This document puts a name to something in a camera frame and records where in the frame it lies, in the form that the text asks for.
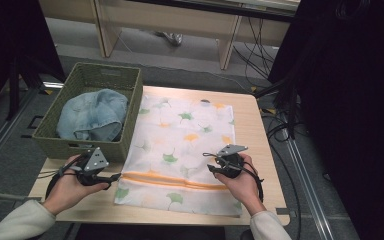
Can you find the person's left hand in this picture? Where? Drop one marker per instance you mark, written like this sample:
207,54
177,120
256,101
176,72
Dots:
66,190

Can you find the green woven basket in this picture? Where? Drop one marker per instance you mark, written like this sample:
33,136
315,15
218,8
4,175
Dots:
90,75

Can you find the light blue denim garment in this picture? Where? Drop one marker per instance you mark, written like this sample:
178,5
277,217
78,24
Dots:
93,115

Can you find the light wooden desk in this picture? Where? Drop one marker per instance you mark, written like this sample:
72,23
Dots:
166,20

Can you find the metal floor rail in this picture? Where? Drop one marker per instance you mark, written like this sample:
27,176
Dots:
308,186

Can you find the black metal stand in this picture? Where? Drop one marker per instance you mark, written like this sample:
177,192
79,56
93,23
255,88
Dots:
13,90

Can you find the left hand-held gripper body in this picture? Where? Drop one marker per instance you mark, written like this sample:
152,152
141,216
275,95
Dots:
95,161

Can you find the black curtain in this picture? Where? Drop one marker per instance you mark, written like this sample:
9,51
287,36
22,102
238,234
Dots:
6,40
353,100

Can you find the grey tape strip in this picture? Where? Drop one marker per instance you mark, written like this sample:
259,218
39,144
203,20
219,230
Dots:
285,211

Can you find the person's right hand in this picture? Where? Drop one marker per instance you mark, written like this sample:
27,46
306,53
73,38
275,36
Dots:
246,186

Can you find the white leaf print laundry bag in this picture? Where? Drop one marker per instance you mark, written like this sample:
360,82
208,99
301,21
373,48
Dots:
173,140

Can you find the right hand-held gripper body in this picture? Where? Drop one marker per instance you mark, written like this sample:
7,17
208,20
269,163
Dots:
230,165

